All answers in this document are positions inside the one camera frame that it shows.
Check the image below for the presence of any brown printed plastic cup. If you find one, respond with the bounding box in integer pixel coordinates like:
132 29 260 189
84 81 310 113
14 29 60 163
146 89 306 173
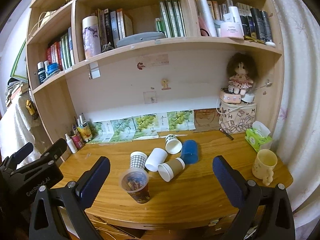
119 167 150 204

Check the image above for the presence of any blue plastic cup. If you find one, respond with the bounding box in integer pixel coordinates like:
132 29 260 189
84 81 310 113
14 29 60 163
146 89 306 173
180 140 199 165

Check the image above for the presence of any brown sleeved paper cup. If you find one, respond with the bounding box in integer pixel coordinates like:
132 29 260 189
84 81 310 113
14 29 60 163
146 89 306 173
158 158 185 182

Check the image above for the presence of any grey checkered paper cup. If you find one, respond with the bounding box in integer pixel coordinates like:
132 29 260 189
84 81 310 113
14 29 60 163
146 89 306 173
130 151 148 169

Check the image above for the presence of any white paper cup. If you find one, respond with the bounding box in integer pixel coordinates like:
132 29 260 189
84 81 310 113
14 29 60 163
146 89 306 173
165 134 182 154

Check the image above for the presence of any white frosted plastic cup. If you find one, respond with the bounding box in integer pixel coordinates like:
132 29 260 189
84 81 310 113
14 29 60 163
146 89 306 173
145 148 168 172

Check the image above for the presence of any white cloth on left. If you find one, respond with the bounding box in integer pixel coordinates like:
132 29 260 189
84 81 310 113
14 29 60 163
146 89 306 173
1 93 51 168

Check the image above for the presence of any cream ceramic mug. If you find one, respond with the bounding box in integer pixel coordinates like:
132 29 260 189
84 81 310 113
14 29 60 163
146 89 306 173
252 149 278 186

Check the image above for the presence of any white spray bottle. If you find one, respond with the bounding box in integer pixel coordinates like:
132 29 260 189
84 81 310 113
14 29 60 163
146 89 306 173
65 134 78 154

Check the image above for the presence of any red can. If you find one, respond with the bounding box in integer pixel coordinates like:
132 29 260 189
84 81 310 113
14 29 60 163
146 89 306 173
71 133 84 150

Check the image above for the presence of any green tissue pack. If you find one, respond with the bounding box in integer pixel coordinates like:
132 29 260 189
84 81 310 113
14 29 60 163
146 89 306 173
245 121 273 152

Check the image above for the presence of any dark pen on table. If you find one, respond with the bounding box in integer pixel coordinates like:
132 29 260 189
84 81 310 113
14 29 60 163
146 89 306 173
219 128 234 140

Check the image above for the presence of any brown cardboard sheet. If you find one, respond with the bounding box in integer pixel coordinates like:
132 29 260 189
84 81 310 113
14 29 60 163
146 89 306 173
194 108 220 132

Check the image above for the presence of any green grape paper sheet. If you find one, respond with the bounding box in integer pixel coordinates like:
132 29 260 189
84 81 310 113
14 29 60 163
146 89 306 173
89 110 195 144

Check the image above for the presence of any pink round box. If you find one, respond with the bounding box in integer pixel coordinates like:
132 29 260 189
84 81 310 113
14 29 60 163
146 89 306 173
219 90 241 104

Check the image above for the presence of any wooden bookshelf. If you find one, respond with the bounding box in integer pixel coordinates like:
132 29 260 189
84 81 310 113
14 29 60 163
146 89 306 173
24 0 286 160

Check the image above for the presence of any floral white thermos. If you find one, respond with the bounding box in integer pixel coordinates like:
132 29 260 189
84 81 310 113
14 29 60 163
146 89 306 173
82 16 101 59

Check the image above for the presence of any brown haired rag doll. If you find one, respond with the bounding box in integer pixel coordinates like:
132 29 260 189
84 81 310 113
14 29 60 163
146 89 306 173
226 53 258 96

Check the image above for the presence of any grey flat pouch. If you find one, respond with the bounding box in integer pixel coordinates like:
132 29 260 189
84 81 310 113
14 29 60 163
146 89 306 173
116 31 166 48

